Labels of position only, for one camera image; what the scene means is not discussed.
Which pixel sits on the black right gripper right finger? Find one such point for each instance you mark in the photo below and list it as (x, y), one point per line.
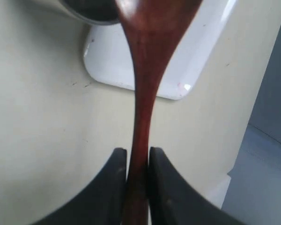
(172, 200)

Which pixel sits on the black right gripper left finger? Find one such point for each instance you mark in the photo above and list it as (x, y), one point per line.
(100, 202)

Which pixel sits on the dark red wooden spoon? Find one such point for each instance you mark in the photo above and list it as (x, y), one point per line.
(153, 29)

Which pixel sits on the stainless steel cup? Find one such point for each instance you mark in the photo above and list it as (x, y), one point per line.
(98, 12)

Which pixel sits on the white rectangular tray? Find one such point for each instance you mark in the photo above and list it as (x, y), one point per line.
(107, 57)

